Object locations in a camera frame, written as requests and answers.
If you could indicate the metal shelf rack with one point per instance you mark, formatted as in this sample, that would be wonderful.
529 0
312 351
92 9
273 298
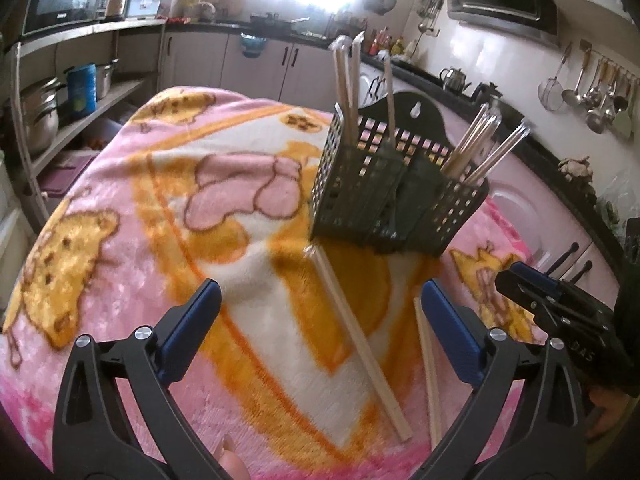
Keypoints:
135 67

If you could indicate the person's right hand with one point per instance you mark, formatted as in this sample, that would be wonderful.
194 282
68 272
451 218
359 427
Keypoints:
610 412

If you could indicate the black plastic utensil basket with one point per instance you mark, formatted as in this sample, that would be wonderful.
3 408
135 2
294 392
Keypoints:
350 200

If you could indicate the blue canister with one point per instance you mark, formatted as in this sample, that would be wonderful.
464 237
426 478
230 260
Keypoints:
81 90

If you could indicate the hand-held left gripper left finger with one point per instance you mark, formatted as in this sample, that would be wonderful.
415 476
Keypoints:
192 320

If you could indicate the steel kettle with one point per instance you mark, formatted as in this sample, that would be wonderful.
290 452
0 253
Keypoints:
454 80

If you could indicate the row of hanging kitchen utensils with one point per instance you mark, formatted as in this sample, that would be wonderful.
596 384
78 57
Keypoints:
595 100

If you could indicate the small steel pot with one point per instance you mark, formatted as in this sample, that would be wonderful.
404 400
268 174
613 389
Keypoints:
106 79

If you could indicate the yellow condiment bottle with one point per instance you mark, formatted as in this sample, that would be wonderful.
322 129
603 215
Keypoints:
398 46

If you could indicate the grey plastic crate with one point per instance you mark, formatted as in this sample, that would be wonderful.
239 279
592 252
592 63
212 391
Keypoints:
144 4

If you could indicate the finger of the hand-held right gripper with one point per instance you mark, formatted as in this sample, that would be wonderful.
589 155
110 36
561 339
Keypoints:
520 292
537 277

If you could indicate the person's left hand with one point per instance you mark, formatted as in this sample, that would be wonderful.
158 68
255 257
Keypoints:
235 462

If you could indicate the garlic bunch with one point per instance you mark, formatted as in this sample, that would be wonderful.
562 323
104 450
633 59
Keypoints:
575 170

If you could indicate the pink printed blanket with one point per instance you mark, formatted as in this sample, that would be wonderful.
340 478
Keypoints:
250 220

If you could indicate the red condiment bottle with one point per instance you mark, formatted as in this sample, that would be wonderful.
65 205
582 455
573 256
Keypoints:
381 42

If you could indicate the blue hanging bag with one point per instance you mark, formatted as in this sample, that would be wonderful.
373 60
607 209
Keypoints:
253 45

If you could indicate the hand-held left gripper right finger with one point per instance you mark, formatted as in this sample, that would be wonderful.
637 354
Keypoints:
450 325

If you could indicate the purple plastic board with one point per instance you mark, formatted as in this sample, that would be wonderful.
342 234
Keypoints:
67 172

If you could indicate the stacked steel pots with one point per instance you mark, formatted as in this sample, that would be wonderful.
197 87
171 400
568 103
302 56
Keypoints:
42 120

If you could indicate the hanging metal ladles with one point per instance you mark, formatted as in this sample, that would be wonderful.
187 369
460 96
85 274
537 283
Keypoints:
429 15

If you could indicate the dark kettle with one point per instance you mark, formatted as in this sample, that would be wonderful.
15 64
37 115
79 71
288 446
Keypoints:
487 92

